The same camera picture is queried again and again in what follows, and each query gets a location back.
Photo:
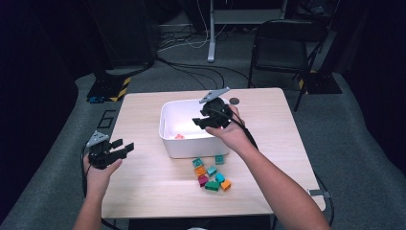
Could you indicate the dark round table grommet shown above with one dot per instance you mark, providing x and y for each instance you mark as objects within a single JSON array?
[{"x": 234, "y": 101}]

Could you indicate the black yellow striped stand base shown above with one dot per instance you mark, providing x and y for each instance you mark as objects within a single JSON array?
[{"x": 108, "y": 87}]

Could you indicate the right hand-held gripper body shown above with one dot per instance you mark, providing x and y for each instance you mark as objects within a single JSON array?
[{"x": 217, "y": 111}]

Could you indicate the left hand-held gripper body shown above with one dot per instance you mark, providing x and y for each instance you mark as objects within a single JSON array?
[{"x": 100, "y": 156}]

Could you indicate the black folding chair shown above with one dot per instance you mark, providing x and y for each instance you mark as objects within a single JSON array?
[{"x": 281, "y": 51}]

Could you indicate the orange toy block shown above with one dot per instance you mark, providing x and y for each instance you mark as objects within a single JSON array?
[
  {"x": 200, "y": 171},
  {"x": 226, "y": 185}
]

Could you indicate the person's left hand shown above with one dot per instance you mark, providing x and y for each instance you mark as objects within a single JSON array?
[{"x": 97, "y": 180}]

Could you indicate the white plastic bin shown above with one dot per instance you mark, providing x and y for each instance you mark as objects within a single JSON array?
[{"x": 182, "y": 147}]

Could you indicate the grey metal table bracket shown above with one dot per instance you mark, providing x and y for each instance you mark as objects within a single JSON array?
[{"x": 317, "y": 193}]

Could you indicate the pink toy block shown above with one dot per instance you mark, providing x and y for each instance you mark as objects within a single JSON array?
[{"x": 179, "y": 136}]

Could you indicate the white desk frame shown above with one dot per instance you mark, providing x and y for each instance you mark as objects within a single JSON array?
[{"x": 211, "y": 38}]

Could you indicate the green toy block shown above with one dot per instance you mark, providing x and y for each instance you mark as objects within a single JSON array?
[{"x": 212, "y": 186}]

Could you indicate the teal toy block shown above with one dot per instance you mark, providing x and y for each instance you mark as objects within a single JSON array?
[
  {"x": 198, "y": 162},
  {"x": 219, "y": 159}
]

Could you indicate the magenta toy block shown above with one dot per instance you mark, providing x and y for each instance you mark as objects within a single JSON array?
[{"x": 203, "y": 181}]

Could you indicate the person's right hand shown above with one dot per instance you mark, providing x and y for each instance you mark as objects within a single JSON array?
[{"x": 234, "y": 135}]

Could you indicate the small blue object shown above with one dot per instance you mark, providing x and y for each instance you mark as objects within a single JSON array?
[{"x": 95, "y": 100}]

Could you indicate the light blue toy block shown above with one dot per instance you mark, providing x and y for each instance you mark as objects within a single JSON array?
[
  {"x": 220, "y": 177},
  {"x": 211, "y": 171}
]

